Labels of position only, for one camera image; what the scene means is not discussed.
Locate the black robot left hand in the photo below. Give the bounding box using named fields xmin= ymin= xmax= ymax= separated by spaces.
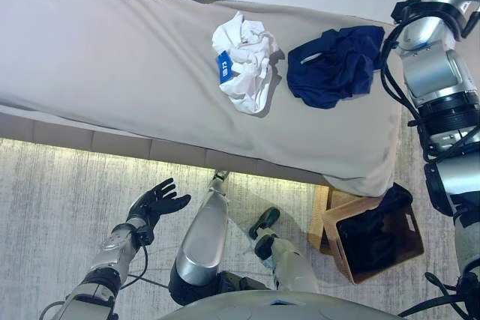
xmin=125 ymin=177 xmax=192 ymax=237

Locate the white garment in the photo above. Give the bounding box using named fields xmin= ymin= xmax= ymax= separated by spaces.
xmin=211 ymin=10 xmax=283 ymax=115

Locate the black garment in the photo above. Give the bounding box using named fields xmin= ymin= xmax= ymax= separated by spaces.
xmin=335 ymin=182 xmax=414 ymax=276

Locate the navy blue garment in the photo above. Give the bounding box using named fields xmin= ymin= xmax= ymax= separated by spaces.
xmin=286 ymin=25 xmax=386 ymax=109

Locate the brown wicker basket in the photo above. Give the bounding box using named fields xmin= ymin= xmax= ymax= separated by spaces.
xmin=322 ymin=194 xmax=425 ymax=286

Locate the grey striped area rug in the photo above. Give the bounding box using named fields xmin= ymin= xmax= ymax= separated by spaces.
xmin=0 ymin=138 xmax=480 ymax=320

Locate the grey robot torso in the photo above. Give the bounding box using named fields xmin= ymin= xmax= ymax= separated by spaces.
xmin=160 ymin=288 xmax=401 ymax=320

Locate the silver robot right leg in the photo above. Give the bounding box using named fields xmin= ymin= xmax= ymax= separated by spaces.
xmin=248 ymin=207 xmax=320 ymax=295

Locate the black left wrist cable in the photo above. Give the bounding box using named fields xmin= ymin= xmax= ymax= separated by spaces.
xmin=119 ymin=237 xmax=170 ymax=289

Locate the beige bed base frame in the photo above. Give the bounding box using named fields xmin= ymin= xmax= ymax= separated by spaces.
xmin=0 ymin=104 xmax=331 ymax=188

